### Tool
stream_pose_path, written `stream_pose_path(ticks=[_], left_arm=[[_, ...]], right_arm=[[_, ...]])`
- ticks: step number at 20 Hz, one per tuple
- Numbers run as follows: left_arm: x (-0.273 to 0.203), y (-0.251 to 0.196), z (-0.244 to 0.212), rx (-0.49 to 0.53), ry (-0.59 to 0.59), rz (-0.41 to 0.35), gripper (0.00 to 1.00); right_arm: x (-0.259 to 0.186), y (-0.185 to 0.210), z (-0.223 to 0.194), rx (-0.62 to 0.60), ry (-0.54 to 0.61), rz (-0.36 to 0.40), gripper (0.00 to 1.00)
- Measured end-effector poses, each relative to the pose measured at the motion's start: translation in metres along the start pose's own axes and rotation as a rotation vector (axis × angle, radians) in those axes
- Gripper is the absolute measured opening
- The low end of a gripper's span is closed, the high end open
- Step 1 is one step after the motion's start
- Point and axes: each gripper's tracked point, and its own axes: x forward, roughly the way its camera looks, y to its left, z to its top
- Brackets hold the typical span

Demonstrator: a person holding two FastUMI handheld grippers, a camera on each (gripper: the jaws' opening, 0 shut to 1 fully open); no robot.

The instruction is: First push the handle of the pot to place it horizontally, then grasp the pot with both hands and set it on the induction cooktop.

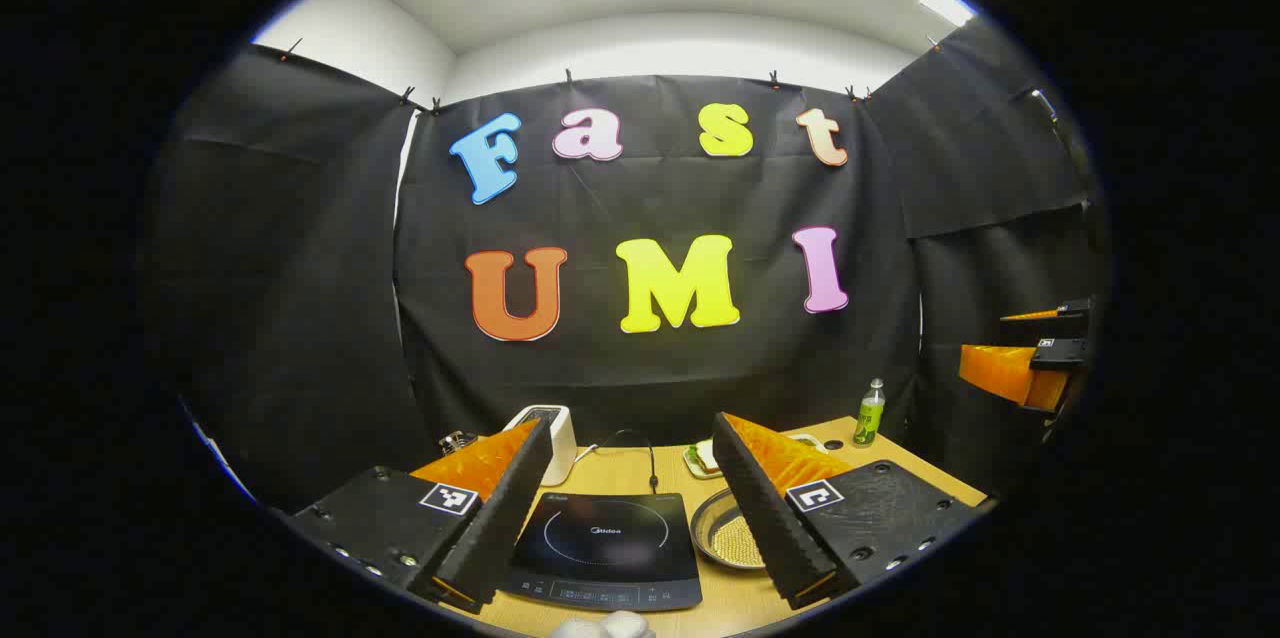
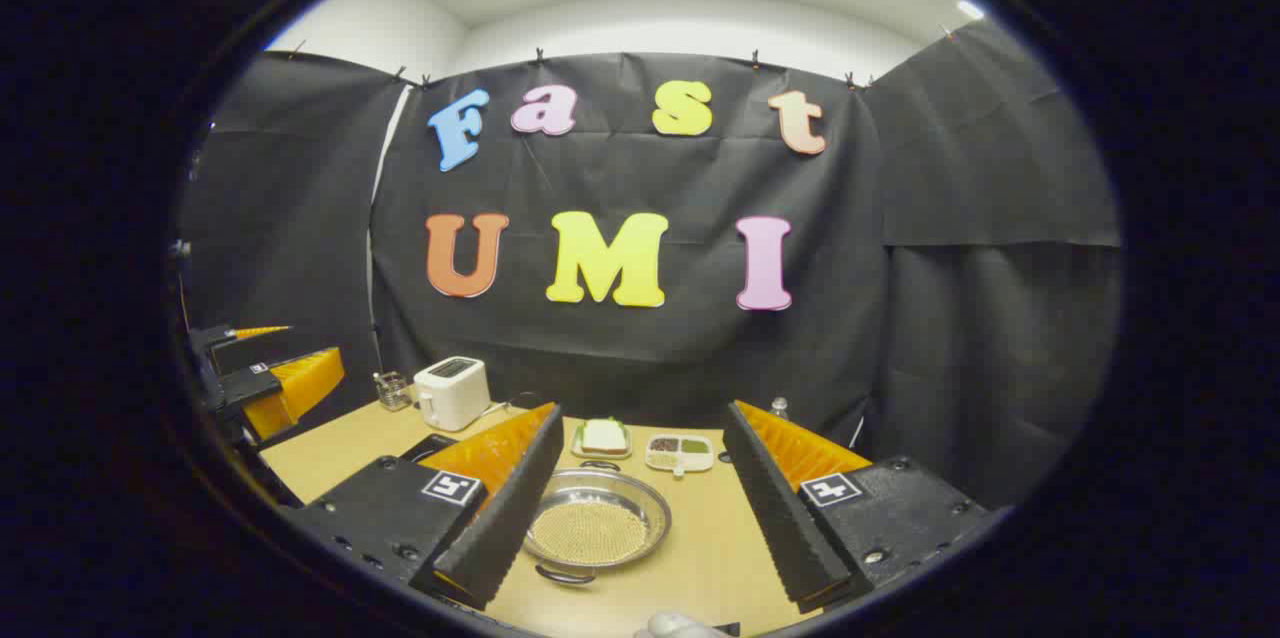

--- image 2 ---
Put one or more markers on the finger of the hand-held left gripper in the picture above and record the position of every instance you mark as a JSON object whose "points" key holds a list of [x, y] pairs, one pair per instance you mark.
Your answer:
{"points": [[295, 388], [215, 336]]}

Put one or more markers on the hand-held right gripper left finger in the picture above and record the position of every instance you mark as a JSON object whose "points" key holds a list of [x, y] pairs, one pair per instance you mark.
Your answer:
{"points": [[510, 518]]}

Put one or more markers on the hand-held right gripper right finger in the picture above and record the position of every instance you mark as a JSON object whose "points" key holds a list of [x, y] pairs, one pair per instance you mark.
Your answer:
{"points": [[780, 518]]}

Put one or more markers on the black induction cooktop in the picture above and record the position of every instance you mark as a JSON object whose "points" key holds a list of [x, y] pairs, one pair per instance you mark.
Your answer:
{"points": [[430, 446]]}

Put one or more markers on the stainless steel pot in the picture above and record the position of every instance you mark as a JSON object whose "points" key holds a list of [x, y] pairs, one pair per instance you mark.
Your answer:
{"points": [[645, 508]]}

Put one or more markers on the layer of beige beans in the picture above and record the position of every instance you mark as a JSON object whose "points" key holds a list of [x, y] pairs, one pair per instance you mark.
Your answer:
{"points": [[588, 533]]}

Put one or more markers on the small clear glass holder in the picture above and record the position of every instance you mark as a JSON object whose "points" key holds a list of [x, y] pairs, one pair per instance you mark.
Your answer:
{"points": [[393, 391]]}

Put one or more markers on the small white sandwich plate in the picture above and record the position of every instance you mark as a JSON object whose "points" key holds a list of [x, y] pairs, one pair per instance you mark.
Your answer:
{"points": [[600, 455]]}

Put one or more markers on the green label drink bottle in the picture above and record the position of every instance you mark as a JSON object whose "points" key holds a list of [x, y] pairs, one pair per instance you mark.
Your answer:
{"points": [[779, 408]]}

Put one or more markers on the white divided grain dish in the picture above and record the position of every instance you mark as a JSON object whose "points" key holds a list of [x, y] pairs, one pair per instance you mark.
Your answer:
{"points": [[680, 463]]}

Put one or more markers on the white bread sandwich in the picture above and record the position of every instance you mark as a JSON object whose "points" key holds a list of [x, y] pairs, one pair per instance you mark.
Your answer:
{"points": [[604, 435]]}

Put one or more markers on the white toaster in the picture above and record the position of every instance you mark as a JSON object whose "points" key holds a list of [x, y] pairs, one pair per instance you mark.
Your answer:
{"points": [[450, 396]]}

